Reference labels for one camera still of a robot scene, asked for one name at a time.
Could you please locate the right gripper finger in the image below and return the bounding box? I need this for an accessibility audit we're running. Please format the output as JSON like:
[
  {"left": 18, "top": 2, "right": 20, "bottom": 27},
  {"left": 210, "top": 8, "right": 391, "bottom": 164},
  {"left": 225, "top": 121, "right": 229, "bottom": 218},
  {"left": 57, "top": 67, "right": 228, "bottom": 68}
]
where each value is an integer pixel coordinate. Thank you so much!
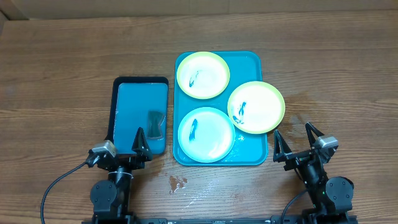
[
  {"left": 305, "top": 122, "right": 324, "bottom": 148},
  {"left": 273, "top": 129, "right": 292, "bottom": 162}
]

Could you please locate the yellow-green plate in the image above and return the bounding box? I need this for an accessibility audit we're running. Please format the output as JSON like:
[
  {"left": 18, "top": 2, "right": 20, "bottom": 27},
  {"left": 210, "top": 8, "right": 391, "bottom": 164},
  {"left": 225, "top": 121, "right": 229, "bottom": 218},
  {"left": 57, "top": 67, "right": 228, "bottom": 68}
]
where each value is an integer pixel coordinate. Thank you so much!
[
  {"left": 227, "top": 81, "right": 285, "bottom": 134},
  {"left": 176, "top": 52, "right": 230, "bottom": 100}
]

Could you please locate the light blue plate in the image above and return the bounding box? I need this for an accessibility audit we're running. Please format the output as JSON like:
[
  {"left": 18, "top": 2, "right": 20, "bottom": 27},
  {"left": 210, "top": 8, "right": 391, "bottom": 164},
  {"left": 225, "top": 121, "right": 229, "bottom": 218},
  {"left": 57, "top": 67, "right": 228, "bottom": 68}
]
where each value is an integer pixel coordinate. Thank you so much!
[{"left": 177, "top": 107, "right": 236, "bottom": 163}]

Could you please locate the yellow-green plate top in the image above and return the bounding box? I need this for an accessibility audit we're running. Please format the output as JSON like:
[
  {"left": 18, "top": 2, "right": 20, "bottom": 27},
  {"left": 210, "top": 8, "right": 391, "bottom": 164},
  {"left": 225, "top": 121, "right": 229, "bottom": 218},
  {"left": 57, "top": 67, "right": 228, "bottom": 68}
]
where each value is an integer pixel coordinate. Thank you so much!
[{"left": 176, "top": 52, "right": 230, "bottom": 100}]

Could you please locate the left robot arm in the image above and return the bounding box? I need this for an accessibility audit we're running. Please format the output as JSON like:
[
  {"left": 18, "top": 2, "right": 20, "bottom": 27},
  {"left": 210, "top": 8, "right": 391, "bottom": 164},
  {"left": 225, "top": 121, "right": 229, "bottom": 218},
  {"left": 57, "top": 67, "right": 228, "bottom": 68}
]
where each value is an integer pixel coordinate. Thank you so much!
[{"left": 85, "top": 127, "right": 153, "bottom": 223}]

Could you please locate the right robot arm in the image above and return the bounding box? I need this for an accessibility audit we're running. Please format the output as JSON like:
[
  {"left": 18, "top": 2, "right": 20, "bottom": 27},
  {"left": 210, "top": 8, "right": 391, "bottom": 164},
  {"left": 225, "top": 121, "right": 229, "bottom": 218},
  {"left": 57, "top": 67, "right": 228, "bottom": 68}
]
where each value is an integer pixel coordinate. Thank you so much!
[{"left": 271, "top": 122, "right": 358, "bottom": 223}]

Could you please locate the teal plastic serving tray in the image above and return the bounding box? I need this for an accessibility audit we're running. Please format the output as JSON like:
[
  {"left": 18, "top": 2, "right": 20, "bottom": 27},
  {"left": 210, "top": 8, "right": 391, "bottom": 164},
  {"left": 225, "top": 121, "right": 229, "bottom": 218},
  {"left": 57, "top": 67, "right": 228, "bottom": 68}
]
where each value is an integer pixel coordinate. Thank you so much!
[{"left": 172, "top": 51, "right": 269, "bottom": 166}]

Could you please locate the black tray with water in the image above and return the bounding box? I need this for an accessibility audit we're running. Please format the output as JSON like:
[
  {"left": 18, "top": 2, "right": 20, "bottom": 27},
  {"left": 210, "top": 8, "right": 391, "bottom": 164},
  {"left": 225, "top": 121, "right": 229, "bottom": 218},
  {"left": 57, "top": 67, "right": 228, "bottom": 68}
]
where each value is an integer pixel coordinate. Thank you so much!
[{"left": 106, "top": 77, "right": 169, "bottom": 154}]

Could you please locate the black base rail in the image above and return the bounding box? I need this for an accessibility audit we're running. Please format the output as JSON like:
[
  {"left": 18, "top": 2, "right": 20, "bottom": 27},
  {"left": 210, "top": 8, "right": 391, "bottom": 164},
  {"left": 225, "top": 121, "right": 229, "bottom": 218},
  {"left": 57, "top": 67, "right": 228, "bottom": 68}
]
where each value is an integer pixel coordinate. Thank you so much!
[{"left": 81, "top": 215, "right": 358, "bottom": 224}]

